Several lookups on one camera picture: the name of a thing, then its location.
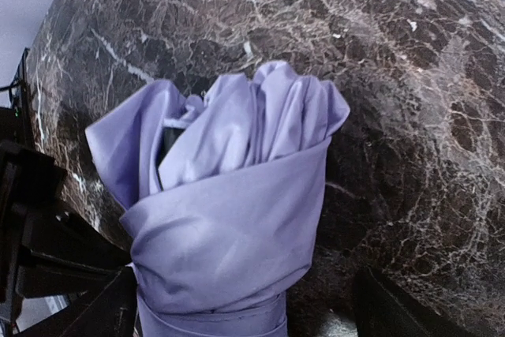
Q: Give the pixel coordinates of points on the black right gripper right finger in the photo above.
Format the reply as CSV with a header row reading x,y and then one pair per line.
x,y
382,308

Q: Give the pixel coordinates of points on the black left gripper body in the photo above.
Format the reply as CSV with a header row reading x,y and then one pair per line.
x,y
47,248

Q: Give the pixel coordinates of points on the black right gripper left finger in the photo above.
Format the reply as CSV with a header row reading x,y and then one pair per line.
x,y
107,310

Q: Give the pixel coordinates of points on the lavender folding umbrella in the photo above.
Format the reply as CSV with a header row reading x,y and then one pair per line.
x,y
222,195

